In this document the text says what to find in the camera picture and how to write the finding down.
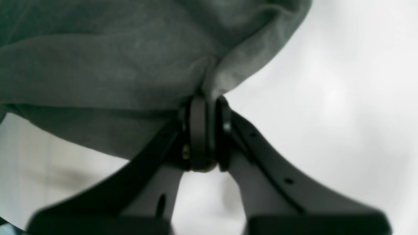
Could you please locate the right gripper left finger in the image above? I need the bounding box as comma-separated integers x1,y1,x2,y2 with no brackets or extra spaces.
26,95,217,235

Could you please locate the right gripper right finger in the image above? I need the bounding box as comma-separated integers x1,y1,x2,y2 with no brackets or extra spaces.
216,97,392,235

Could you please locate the dark grey t-shirt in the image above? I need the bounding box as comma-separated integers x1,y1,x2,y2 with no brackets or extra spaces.
0,0,312,159

